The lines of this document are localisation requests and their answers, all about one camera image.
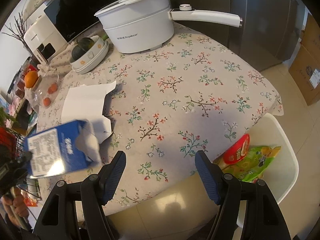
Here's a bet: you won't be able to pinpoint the left hand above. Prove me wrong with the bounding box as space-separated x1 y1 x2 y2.
1 187 29 227

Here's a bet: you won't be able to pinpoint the green snack bag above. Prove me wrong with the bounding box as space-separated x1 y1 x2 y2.
215 146 281 183

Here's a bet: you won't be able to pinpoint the red snack wrapper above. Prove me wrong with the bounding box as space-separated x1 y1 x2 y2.
222 134 250 165

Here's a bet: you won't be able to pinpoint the white air fryer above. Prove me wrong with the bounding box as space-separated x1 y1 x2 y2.
23 15 68 64

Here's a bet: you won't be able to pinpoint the white torn paper box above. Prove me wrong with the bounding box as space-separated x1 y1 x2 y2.
61 82 117 143

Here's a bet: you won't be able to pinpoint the cardboard box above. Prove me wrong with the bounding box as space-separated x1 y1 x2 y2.
301 14 320 60
289 45 319 106

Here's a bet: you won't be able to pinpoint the black microwave oven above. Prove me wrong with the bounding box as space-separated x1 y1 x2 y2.
44 0 118 42

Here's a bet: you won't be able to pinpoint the white stacked plates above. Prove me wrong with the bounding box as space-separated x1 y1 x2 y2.
71 38 109 74

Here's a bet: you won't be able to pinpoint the white trash bin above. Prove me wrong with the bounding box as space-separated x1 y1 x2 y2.
215 112 299 228

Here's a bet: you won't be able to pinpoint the dried twigs in vase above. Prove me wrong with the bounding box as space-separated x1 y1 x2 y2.
1 2 33 56

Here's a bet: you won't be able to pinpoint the small orange in jar front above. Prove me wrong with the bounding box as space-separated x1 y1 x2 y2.
43 98 52 107

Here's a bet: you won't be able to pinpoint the small orange in jar middle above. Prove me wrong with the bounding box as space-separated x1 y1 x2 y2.
47 85 57 94

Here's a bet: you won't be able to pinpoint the blue white carton box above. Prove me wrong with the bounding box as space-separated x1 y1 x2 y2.
24 120 101 179

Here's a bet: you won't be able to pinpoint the white electric cooking pot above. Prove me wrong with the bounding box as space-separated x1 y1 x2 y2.
95 0 242 54

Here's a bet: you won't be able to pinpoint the green leafy vegetable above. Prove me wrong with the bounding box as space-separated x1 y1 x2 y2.
0 107 19 131

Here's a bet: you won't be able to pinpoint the black wire rack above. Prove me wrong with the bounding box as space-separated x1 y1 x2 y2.
1 124 42 200

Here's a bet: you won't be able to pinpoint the small orange in jar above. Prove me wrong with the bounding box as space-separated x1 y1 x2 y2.
47 85 57 94
48 83 58 94
43 98 52 107

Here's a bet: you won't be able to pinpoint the small orange in jar right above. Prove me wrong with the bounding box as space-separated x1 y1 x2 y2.
48 83 58 94

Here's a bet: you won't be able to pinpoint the lower cardboard box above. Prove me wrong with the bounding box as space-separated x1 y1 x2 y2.
289 45 319 106

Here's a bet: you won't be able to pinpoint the grey refrigerator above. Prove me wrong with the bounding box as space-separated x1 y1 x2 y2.
170 0 305 71

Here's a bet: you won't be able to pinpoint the large orange fruit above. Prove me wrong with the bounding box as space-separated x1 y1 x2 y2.
24 70 39 88

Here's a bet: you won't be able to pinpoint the upper cardboard box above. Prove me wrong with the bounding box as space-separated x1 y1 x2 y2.
301 14 320 60

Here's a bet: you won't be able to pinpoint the floral tablecloth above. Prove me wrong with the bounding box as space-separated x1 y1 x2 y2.
37 24 284 215

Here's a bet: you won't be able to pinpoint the white floral bowl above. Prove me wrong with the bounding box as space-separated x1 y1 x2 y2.
70 35 105 69

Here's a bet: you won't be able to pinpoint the glass jar with cork lid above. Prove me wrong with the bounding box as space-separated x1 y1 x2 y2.
24 66 60 113

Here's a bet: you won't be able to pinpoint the dark green pumpkin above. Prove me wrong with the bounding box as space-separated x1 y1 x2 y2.
71 37 95 61

